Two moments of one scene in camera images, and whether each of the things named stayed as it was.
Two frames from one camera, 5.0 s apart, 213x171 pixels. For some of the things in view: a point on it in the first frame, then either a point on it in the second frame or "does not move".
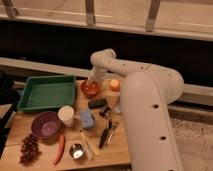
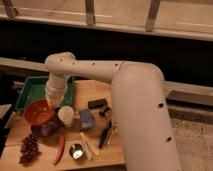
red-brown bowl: [90, 88] → [38, 112]
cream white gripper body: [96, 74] → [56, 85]
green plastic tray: [42, 92] does not move
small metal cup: [76, 151] does not move
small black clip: [105, 112] does not move
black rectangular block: [97, 103] does not move
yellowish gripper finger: [90, 84] → [54, 100]
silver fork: [110, 135] does not move
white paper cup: [66, 113] does not move
